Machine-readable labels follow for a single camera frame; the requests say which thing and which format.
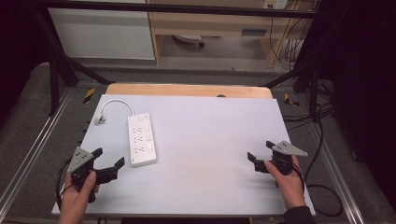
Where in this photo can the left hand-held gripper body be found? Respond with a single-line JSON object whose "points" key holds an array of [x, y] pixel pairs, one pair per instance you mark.
{"points": [[80, 159]]}

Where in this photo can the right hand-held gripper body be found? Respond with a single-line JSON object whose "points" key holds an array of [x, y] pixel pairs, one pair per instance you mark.
{"points": [[283, 160]]}

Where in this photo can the person's right hand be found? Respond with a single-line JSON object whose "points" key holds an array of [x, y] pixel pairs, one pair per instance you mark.
{"points": [[289, 186]]}

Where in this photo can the person's left hand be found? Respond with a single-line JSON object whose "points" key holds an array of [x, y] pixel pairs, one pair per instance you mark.
{"points": [[76, 196]]}

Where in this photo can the white plug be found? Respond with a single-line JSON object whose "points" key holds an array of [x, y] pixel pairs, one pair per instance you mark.
{"points": [[99, 119]]}

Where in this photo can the white power strip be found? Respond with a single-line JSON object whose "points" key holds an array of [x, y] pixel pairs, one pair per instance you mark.
{"points": [[141, 140]]}

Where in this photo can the yellow black tape marker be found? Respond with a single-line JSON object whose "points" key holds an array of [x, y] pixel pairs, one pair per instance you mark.
{"points": [[290, 100], [89, 95]]}

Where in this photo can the wooden table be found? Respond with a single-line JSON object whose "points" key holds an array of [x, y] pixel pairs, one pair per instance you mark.
{"points": [[186, 90]]}

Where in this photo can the white cabinet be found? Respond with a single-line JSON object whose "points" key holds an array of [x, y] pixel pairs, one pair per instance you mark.
{"points": [[102, 34]]}

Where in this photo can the light wooden desk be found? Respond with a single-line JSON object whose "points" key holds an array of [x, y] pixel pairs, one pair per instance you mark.
{"points": [[214, 25]]}

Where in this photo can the chair base with caster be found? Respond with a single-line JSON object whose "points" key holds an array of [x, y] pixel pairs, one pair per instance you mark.
{"points": [[190, 39]]}

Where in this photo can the aluminium floor rail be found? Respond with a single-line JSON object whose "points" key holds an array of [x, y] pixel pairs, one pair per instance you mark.
{"points": [[34, 146], [337, 180]]}

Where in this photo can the white wall socket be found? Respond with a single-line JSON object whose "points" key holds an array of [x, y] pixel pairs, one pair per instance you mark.
{"points": [[275, 3]]}

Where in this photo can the black metal frame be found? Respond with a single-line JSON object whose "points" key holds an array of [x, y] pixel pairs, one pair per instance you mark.
{"points": [[186, 8]]}

